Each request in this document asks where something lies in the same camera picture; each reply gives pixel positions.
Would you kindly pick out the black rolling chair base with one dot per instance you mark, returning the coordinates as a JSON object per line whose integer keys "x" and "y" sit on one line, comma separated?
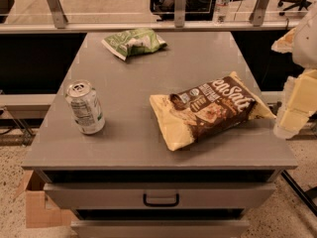
{"x": 299, "y": 4}

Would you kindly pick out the metal railing with posts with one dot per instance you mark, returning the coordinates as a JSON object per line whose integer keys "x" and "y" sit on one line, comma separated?
{"x": 34, "y": 16}

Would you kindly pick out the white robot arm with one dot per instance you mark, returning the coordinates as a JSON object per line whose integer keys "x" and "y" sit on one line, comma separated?
{"x": 304, "y": 51}

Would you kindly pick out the cardboard box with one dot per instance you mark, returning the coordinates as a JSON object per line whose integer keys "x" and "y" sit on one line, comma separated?
{"x": 41, "y": 211}

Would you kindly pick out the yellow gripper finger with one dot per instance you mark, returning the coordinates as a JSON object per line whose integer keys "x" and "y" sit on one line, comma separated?
{"x": 284, "y": 44}
{"x": 299, "y": 102}

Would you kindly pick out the grey drawer cabinet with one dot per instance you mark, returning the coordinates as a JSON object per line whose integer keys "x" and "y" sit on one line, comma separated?
{"x": 102, "y": 178}

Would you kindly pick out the brown and yellow chip bag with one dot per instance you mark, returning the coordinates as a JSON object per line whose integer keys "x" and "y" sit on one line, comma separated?
{"x": 212, "y": 107}

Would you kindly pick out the black drawer handle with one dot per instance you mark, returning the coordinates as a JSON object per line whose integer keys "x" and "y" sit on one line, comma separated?
{"x": 170, "y": 201}

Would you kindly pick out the clear water bottle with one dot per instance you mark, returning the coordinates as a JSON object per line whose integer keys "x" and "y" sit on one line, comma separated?
{"x": 220, "y": 11}

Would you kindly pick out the white soda can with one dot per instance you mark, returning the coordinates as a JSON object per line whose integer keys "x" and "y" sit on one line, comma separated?
{"x": 85, "y": 107}

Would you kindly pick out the green jalapeno chip bag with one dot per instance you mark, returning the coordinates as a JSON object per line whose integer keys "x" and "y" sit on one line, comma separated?
{"x": 134, "y": 42}

